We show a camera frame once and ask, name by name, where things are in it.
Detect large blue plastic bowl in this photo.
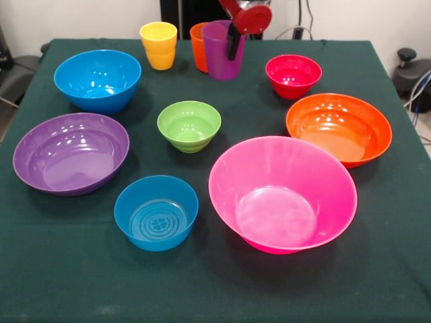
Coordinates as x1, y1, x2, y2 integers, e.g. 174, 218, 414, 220
53, 49, 142, 116

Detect grey and blue cable bundle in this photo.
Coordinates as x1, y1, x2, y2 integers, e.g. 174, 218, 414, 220
403, 69, 431, 117

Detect dark green tablecloth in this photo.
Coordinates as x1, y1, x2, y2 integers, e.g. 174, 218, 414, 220
0, 38, 431, 323

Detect red plastic bowl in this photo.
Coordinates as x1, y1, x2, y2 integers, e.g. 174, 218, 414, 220
265, 54, 323, 101

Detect small blue plastic bowl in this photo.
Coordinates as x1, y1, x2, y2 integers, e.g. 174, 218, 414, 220
113, 174, 200, 252

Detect orange plastic bowl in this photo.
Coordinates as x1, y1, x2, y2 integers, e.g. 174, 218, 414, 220
286, 93, 393, 170

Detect black cable with plug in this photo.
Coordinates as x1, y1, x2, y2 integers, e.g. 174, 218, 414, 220
292, 0, 314, 41

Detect purple plastic bowl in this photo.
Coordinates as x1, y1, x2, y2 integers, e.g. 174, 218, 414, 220
12, 112, 131, 197

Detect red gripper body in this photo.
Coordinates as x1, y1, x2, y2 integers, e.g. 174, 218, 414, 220
218, 0, 273, 36

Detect white cable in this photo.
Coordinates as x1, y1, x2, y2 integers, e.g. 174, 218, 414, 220
274, 26, 296, 40

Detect yellow plastic cup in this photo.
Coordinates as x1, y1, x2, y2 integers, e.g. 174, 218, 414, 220
139, 21, 178, 71

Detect pink plastic bowl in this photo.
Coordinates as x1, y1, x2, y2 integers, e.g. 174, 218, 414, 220
208, 135, 358, 255

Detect orange plastic cup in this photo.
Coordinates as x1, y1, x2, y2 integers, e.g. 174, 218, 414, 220
189, 22, 210, 74

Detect black chair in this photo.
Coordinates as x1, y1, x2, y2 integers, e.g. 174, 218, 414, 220
0, 25, 51, 108

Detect purple plastic cup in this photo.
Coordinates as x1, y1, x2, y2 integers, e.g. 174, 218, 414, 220
201, 19, 246, 81

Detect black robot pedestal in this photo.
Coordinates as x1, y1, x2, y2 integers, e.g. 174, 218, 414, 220
160, 0, 267, 40

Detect green plastic bowl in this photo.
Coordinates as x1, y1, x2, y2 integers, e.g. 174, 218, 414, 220
156, 100, 222, 154

